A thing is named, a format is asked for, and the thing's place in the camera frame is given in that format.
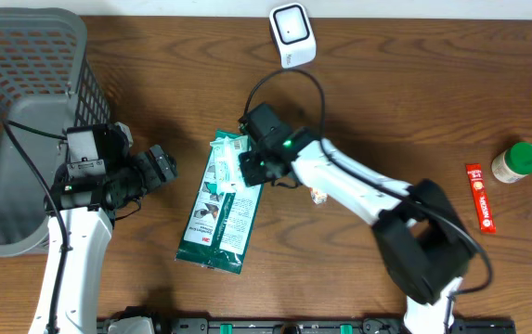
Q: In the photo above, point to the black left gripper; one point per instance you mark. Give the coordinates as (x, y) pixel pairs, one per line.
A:
(148, 180)

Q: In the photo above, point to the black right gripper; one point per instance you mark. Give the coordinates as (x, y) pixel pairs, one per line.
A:
(250, 176)

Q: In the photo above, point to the light green wipes pack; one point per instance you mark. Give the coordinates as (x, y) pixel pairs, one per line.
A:
(228, 175)

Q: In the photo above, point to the orange white small packet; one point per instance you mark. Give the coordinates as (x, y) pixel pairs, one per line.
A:
(318, 196)

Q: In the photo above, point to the green 3M product pouch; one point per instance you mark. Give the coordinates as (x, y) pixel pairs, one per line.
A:
(219, 225)

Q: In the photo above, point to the red Nescafe stick box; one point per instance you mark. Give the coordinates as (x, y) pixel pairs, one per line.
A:
(481, 203)

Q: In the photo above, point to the green lid white jar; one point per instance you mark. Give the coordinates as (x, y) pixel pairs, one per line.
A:
(513, 163)

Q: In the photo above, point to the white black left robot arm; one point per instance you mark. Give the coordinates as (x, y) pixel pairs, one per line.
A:
(100, 177)

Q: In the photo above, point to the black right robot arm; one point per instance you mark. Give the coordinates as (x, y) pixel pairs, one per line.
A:
(424, 246)

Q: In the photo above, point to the white cube barcode scanner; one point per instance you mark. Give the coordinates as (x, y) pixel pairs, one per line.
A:
(292, 35)

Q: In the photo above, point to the grey plastic shopping basket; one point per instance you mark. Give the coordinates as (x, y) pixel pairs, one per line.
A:
(46, 87)

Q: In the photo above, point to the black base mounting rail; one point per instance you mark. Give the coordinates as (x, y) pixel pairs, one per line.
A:
(140, 324)

